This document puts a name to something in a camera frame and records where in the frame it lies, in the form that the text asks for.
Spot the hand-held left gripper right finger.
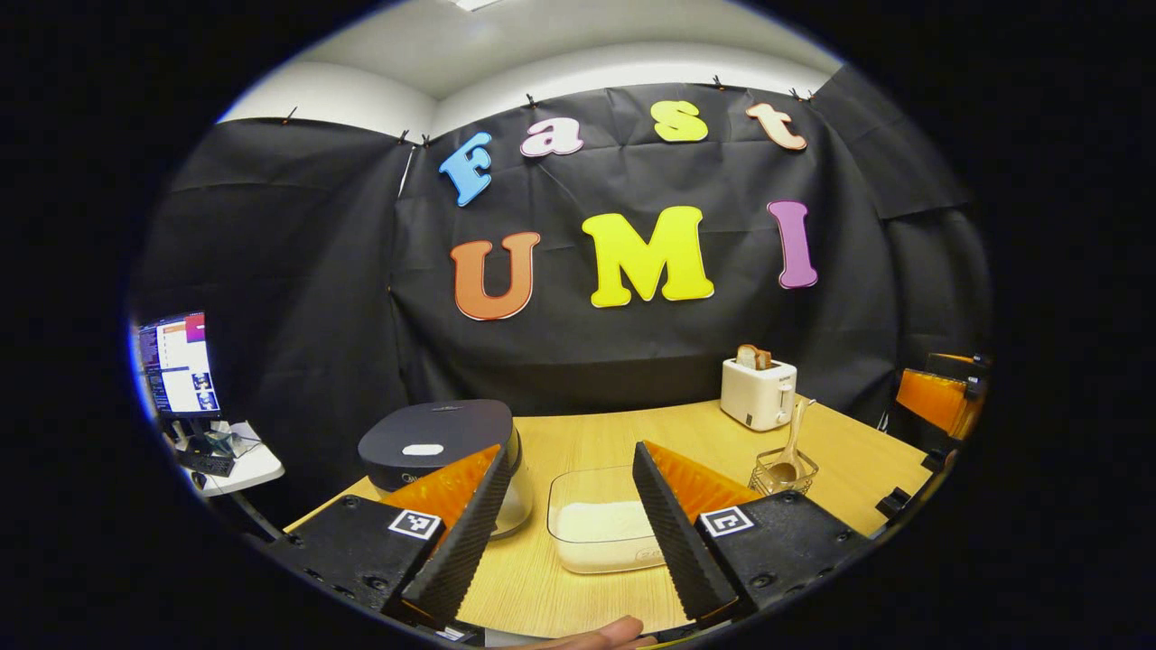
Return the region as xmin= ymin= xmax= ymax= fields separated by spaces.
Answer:
xmin=630 ymin=440 xmax=872 ymax=624

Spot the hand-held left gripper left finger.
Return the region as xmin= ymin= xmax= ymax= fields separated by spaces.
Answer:
xmin=266 ymin=442 xmax=513 ymax=628

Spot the white rice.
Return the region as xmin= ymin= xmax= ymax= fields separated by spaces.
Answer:
xmin=553 ymin=499 xmax=665 ymax=571

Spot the wire chopstick holder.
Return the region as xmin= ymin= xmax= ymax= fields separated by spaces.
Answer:
xmin=750 ymin=447 xmax=821 ymax=497

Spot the black rice cooker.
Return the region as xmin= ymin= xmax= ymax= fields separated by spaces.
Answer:
xmin=358 ymin=399 xmax=536 ymax=541

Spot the wooden spoon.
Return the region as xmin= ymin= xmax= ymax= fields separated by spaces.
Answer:
xmin=766 ymin=397 xmax=818 ymax=484

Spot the white toaster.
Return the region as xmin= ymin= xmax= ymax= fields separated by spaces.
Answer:
xmin=720 ymin=357 xmax=798 ymax=432

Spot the white side table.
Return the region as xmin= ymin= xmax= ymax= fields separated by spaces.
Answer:
xmin=167 ymin=420 xmax=285 ymax=538

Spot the black keyboard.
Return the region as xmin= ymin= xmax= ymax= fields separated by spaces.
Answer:
xmin=176 ymin=451 xmax=236 ymax=478

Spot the black backdrop cloth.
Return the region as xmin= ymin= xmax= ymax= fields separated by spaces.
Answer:
xmin=131 ymin=83 xmax=993 ymax=515

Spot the computer monitor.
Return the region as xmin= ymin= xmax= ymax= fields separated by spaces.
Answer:
xmin=135 ymin=311 xmax=222 ymax=419

